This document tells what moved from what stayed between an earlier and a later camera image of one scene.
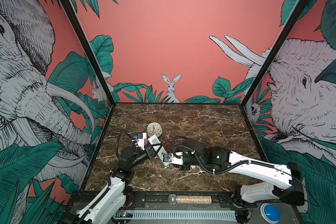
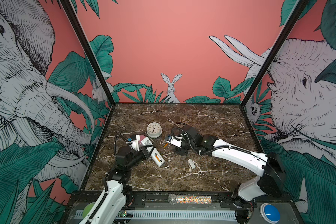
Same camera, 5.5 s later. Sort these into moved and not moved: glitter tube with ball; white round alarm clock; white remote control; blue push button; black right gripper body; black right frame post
Moved: white remote control; black right gripper body
Not moved: glitter tube with ball; blue push button; black right frame post; white round alarm clock
